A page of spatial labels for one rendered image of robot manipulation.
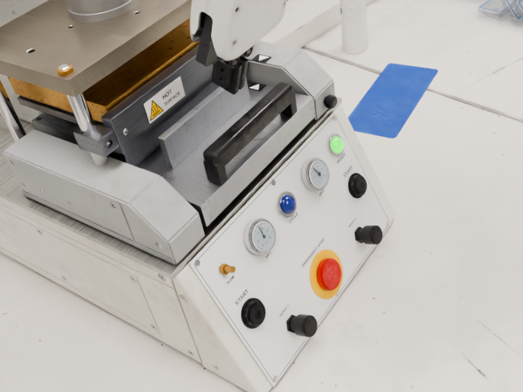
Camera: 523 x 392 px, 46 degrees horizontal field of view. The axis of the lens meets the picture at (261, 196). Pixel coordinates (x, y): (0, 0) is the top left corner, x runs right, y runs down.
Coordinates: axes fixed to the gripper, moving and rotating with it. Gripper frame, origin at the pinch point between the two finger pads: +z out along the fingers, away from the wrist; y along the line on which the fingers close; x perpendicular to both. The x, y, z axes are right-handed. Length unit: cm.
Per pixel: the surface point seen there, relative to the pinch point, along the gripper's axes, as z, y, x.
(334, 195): 17.8, 7.8, -13.3
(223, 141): 4.3, -5.0, -3.5
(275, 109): 5.1, 3.5, -4.5
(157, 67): 3.3, -1.9, 8.1
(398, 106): 30, 43, -9
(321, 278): 21.4, -1.6, -17.9
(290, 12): 37, 61, 24
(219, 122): 9.6, 1.3, 1.3
